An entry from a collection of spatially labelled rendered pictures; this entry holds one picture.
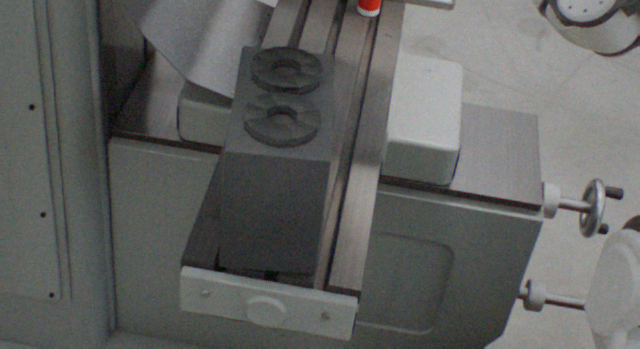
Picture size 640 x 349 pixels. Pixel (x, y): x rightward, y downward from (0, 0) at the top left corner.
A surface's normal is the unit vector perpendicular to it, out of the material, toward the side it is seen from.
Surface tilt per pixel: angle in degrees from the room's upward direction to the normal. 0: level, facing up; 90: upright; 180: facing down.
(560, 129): 0
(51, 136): 89
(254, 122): 0
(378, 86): 0
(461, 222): 90
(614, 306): 90
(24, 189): 89
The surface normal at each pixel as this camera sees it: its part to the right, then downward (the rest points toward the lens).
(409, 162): -0.15, 0.63
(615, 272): -0.97, 0.06
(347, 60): 0.11, -0.76
